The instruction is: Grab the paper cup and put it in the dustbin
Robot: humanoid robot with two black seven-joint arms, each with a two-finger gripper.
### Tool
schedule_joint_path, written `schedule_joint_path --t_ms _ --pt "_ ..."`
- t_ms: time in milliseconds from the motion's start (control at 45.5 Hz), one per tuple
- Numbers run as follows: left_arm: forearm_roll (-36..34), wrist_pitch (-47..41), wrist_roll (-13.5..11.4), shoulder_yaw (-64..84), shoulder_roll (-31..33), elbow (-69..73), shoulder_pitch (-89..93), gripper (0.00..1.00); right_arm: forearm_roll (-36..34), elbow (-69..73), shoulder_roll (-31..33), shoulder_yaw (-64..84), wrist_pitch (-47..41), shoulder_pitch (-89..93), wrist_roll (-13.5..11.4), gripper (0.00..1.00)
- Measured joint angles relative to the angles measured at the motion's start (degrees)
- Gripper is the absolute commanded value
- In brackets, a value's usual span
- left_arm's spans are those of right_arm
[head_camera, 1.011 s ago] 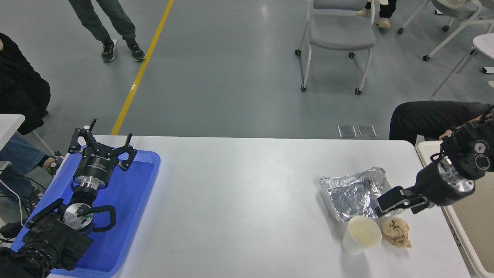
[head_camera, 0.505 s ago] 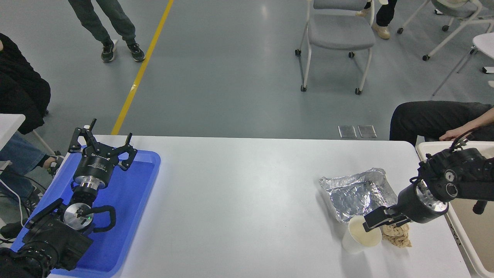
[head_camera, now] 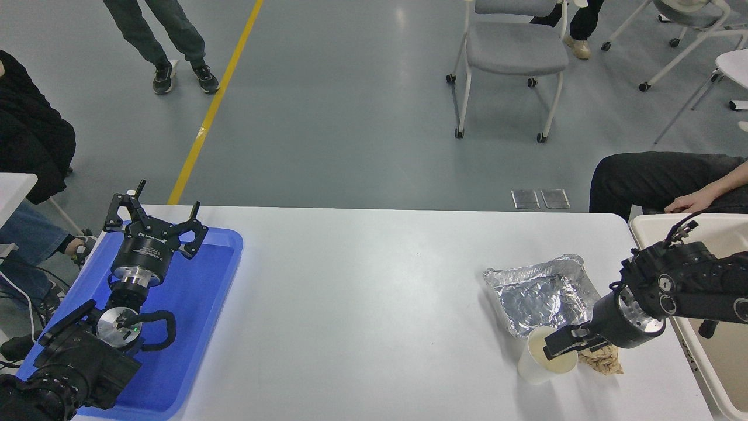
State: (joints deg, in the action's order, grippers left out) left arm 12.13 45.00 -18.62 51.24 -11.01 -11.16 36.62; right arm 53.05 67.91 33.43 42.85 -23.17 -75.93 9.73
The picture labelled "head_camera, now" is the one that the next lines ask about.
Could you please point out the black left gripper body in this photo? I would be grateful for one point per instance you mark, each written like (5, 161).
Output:
(143, 251)

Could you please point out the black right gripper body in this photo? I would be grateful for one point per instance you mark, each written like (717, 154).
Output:
(610, 324)

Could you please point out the white paper cup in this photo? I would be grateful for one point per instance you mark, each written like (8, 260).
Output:
(534, 365)

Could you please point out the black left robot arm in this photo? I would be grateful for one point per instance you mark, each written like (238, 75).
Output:
(82, 356)

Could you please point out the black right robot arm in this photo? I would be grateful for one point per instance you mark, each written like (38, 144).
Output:
(701, 286)

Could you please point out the person's hand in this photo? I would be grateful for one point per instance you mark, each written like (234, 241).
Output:
(692, 203)

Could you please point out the crumpled tan paper ball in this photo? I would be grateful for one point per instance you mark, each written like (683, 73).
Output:
(605, 361)

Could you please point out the crinkled foil tray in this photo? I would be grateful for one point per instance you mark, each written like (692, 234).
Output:
(537, 298)

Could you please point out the blue plastic tray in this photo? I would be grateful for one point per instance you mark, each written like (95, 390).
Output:
(193, 304)

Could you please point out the large pale bin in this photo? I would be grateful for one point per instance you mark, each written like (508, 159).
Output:
(724, 374)

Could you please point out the white side table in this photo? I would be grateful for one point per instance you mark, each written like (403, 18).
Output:
(14, 190)

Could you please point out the seated person with jeans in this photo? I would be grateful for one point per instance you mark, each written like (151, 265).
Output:
(29, 140)

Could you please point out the metal floor plate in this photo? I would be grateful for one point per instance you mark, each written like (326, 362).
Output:
(525, 199)
(555, 198)

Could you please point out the seated person beside bin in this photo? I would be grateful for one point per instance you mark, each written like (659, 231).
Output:
(654, 175)

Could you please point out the standing person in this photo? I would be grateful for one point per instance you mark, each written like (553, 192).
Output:
(175, 35)

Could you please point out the small white round table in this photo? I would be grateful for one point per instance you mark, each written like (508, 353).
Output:
(736, 65)

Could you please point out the grey wheeled chair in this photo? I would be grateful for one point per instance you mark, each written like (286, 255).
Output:
(514, 49)

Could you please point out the walking person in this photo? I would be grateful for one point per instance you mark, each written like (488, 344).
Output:
(584, 23)

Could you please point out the white-framed wheeled chair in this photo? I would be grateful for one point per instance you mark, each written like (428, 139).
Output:
(695, 14)

